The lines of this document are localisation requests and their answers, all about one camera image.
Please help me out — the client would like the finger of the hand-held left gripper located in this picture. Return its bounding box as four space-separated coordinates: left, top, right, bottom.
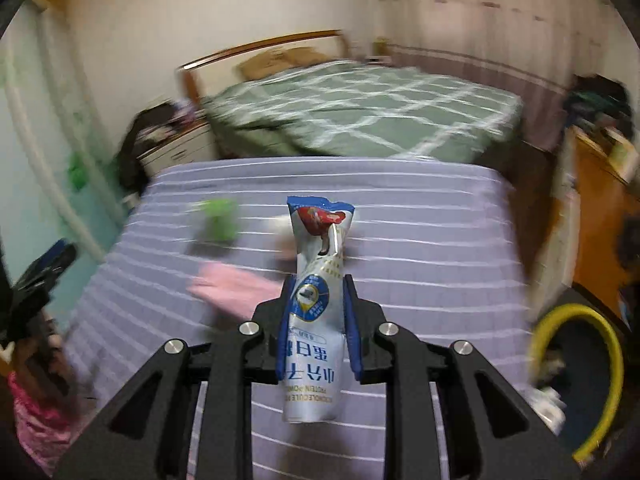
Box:
12 239 79 306

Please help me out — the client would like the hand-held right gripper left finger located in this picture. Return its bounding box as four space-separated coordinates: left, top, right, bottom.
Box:
52 275 296 480

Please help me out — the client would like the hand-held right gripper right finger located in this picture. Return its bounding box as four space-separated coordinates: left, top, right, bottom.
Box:
341 274 583 480

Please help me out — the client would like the white blue powder sachet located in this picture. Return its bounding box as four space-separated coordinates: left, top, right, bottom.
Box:
280 195 357 423

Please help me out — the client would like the black bin with yellow rim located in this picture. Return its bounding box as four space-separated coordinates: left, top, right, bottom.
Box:
527 304 626 466

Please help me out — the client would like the pink packet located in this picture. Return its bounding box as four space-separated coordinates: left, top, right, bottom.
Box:
187 262 283 318

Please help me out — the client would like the wardrobe door with green print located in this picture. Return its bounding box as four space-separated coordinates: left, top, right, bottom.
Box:
0 5 136 291

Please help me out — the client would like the dark jacket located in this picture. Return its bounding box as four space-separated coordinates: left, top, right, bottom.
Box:
117 102 176 196

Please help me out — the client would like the clear container with green lid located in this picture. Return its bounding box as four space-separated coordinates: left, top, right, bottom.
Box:
192 199 240 246

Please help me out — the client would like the white nightstand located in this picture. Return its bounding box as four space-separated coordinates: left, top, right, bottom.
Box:
137 122 218 181

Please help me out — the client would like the bed with green quilt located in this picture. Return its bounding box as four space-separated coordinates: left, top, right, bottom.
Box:
176 30 523 163

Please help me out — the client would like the green checked quilt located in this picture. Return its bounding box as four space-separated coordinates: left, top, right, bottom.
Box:
202 60 523 163

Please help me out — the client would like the brown pillow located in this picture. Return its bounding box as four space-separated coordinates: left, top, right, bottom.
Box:
237 52 296 80
280 47 326 67

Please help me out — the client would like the wooden cabinet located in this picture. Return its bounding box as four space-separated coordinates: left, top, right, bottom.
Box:
530 127 640 321

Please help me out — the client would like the pink curtain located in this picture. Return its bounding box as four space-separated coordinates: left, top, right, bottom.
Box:
375 0 601 151

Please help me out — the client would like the pile of clothes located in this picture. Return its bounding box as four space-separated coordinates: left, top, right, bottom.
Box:
562 74 640 131

